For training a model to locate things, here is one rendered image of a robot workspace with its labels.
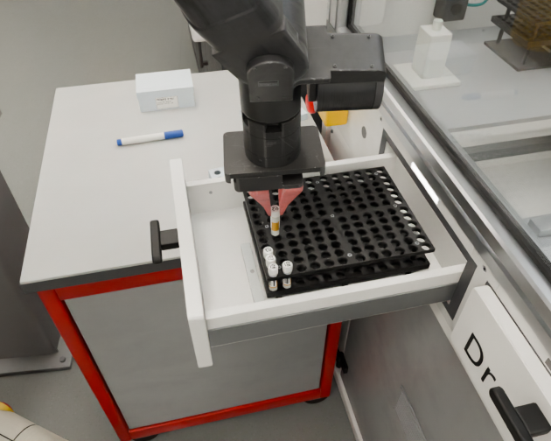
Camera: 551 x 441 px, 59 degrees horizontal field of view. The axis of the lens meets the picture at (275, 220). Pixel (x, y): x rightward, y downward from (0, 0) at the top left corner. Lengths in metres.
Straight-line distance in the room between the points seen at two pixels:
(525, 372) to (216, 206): 0.48
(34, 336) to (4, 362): 0.16
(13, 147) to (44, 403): 1.37
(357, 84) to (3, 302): 1.25
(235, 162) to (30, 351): 1.30
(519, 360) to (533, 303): 0.06
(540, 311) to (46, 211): 0.79
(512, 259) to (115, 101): 0.95
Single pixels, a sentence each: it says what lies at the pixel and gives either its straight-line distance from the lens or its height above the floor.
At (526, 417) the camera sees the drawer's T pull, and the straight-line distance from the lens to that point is 0.55.
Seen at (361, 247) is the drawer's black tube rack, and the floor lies 0.90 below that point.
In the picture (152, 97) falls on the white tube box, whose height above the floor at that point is 0.80.
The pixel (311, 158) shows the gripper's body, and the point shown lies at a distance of 0.50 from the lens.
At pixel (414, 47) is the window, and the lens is 0.74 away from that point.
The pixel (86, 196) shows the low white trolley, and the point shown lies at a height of 0.76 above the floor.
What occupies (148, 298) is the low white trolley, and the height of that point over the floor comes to 0.64.
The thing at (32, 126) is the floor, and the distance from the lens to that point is 2.75.
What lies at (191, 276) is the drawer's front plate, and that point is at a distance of 0.57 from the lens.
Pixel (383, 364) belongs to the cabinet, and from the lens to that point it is 1.06.
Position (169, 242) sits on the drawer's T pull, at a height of 0.91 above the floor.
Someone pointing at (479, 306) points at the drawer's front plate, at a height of 0.92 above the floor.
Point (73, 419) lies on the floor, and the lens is 1.59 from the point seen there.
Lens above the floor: 1.37
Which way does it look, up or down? 45 degrees down
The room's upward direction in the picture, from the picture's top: straight up
